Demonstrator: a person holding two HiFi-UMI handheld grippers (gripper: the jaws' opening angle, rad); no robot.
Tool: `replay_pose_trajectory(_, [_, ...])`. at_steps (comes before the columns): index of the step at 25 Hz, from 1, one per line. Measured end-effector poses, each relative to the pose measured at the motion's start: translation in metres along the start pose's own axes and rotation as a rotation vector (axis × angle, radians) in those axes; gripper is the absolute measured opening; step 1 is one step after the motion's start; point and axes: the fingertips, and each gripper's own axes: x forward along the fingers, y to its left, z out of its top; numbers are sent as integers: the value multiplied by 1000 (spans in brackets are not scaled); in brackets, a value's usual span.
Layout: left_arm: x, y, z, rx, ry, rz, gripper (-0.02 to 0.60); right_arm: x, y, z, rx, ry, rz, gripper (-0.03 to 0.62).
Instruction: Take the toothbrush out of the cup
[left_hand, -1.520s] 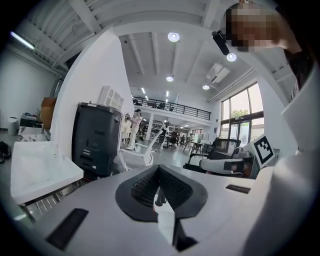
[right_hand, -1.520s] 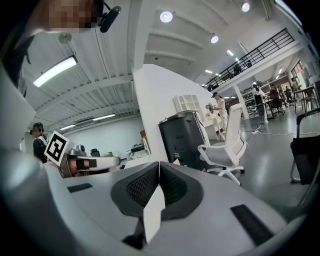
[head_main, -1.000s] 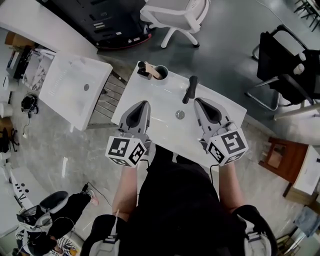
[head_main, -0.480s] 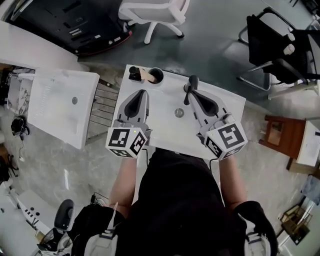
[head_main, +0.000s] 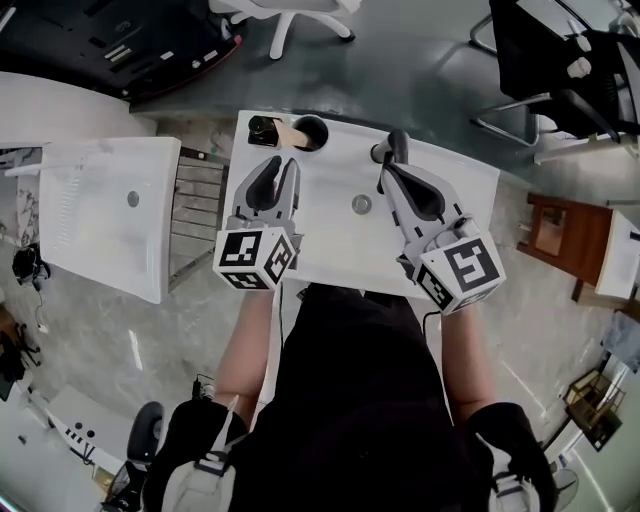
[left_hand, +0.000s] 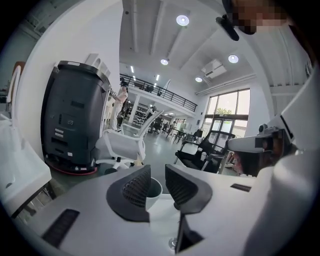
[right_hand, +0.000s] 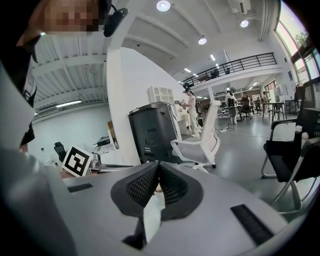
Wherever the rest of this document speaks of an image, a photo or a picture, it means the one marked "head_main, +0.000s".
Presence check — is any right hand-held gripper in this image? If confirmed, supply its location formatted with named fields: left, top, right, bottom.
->
left=377, top=159, right=507, bottom=316

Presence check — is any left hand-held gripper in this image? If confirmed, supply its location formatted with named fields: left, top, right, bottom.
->
left=213, top=155, right=305, bottom=292

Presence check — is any pale round cup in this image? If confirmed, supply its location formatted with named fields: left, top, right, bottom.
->
left=292, top=114, right=330, bottom=153

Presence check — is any person's left forearm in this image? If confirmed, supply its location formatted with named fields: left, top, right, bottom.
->
left=214, top=287, right=277, bottom=411

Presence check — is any person's right forearm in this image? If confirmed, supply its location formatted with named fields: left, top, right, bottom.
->
left=437, top=304, right=494, bottom=416

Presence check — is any black soap dispenser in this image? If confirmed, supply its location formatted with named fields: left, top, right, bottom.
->
left=247, top=114, right=282, bottom=150

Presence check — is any black faucet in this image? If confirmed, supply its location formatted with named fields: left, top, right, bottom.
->
left=369, top=128, right=411, bottom=166

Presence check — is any metal sink rack stand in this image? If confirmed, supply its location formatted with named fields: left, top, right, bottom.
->
left=167, top=147, right=231, bottom=294

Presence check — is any white sink basin with faucet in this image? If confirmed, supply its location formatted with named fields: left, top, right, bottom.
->
left=219, top=109, right=501, bottom=304

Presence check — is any white desk with metal legs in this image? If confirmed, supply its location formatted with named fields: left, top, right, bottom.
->
left=532, top=130, right=640, bottom=166

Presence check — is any brown wooden stool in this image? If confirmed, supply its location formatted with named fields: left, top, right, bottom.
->
left=517, top=192, right=615, bottom=304

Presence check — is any white sink basin without faucet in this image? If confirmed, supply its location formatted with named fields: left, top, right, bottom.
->
left=38, top=137, right=182, bottom=305

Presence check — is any white office chair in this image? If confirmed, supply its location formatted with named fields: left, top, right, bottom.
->
left=207, top=0, right=364, bottom=60

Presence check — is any black folding chair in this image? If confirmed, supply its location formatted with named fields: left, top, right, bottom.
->
left=469, top=0, right=640, bottom=149

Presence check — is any white basin on wooden cabinet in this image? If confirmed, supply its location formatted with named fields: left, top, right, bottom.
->
left=594, top=209, right=640, bottom=301

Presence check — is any person's black clothing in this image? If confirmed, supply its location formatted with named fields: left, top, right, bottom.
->
left=144, top=282, right=559, bottom=512

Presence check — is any black equipment cabinet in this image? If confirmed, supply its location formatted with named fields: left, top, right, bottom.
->
left=0, top=0, right=244, bottom=104

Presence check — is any marble pattern slab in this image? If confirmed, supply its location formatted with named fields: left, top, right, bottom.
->
left=14, top=149, right=42, bottom=246

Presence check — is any black headset on floor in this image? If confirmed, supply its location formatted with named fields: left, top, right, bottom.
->
left=12, top=245, right=51, bottom=286

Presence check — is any grey office chair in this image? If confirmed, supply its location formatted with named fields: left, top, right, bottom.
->
left=127, top=401, right=166, bottom=464

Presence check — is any white table with black dots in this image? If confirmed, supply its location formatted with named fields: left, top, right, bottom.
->
left=47, top=389, right=132, bottom=466

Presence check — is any gold metal frame rack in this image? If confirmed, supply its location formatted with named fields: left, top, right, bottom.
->
left=564, top=369, right=627, bottom=454

